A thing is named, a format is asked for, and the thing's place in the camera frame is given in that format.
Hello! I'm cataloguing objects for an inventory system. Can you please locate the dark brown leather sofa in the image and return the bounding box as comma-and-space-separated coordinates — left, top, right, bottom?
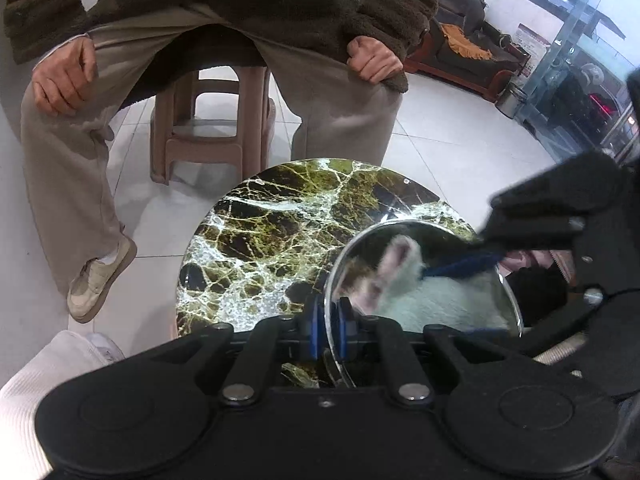
402, 0, 531, 106

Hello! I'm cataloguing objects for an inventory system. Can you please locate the dark covered scooter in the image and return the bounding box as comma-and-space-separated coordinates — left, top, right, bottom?
549, 62, 606, 136

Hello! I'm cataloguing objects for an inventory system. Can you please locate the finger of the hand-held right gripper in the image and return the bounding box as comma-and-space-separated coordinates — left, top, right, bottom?
520, 287, 606, 356
420, 195, 586, 279

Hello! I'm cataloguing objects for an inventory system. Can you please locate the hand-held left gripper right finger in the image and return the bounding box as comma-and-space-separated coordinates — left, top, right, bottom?
336, 297, 507, 407

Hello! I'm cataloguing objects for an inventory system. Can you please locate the person's white shoe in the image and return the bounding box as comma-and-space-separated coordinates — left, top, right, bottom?
87, 332, 126, 363

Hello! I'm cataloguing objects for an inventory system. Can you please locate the green fluffy cloth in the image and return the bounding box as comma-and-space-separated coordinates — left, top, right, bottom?
345, 235, 516, 333

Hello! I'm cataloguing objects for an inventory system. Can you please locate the orange fringed cloth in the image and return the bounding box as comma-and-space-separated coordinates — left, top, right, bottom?
440, 22, 496, 61

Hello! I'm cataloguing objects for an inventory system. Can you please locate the pink-brown plastic stool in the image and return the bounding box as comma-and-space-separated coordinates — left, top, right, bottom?
149, 65, 277, 186

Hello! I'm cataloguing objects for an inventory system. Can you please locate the round marble-top side table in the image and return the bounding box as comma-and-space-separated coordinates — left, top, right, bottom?
175, 158, 478, 391

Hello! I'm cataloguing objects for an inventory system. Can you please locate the person's white ribbed trouser leg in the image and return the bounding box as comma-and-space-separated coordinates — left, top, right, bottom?
0, 330, 126, 480
532, 335, 588, 378

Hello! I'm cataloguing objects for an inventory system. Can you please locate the dark red car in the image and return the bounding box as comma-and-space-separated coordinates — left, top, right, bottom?
587, 87, 633, 133

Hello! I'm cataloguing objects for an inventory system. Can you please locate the red-topped standing sign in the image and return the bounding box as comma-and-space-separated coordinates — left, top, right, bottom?
515, 22, 550, 81

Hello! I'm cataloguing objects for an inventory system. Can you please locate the steel trash can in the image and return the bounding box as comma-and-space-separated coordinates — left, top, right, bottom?
495, 82, 528, 120

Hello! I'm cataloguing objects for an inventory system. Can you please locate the white board panel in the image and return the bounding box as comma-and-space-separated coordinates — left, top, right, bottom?
492, 0, 551, 36

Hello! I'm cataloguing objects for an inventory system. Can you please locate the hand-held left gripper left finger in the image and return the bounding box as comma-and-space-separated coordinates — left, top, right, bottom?
144, 300, 321, 407

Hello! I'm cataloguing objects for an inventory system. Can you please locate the stainless steel bowl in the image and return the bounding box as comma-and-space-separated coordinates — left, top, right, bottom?
322, 220, 523, 388

